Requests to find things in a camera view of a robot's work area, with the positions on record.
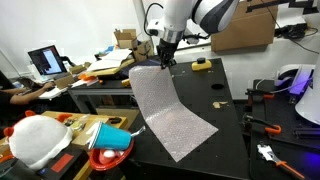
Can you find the open cardboard box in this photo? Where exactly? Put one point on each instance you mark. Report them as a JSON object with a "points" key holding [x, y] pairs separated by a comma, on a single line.
{"points": [[126, 38]]}

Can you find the stack of white papers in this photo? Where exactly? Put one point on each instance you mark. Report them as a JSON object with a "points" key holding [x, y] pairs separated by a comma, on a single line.
{"points": [[110, 60]]}

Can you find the yellow flat board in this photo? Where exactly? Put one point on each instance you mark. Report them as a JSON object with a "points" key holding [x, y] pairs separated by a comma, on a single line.
{"points": [[106, 71]]}

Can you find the red plastic bowl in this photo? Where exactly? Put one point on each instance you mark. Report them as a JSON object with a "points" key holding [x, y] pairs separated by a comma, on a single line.
{"points": [[113, 160]]}

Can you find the aluminium frame table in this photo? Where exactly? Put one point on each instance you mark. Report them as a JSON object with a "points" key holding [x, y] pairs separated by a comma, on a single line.
{"points": [[100, 90]]}

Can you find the wooden yellow table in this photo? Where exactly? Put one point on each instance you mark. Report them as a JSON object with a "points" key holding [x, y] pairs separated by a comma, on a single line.
{"points": [[100, 121]]}

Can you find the bubble wrap sheet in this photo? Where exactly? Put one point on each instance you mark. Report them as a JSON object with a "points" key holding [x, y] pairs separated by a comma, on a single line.
{"points": [[170, 113]]}

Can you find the white VR headset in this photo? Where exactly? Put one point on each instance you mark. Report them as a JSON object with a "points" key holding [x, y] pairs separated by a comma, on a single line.
{"points": [[293, 76]]}

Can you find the large cardboard box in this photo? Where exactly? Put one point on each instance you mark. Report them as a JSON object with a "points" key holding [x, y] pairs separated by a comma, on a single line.
{"points": [[246, 26]]}

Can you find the person in black shirt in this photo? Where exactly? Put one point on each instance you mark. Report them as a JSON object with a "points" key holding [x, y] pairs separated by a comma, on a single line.
{"points": [[23, 95]]}

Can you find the laptop computer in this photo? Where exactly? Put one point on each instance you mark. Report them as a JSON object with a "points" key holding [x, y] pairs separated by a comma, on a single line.
{"points": [[46, 61]]}

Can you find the black box with red label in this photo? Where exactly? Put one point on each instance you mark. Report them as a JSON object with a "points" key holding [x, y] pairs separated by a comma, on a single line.
{"points": [[63, 163]]}

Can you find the beige tape scrap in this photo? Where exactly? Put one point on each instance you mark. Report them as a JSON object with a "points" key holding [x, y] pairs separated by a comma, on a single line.
{"points": [[218, 104]]}

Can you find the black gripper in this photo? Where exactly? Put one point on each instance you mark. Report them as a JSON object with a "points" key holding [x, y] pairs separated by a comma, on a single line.
{"points": [[166, 50]]}

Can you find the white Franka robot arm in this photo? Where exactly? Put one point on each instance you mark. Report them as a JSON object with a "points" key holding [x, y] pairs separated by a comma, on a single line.
{"points": [[200, 11]]}

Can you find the teal plastic cup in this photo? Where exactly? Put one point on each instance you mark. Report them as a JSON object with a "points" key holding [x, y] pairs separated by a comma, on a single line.
{"points": [[111, 136]]}

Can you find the small cardboard box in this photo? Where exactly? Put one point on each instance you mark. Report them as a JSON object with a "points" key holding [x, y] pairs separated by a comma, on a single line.
{"points": [[143, 51]]}

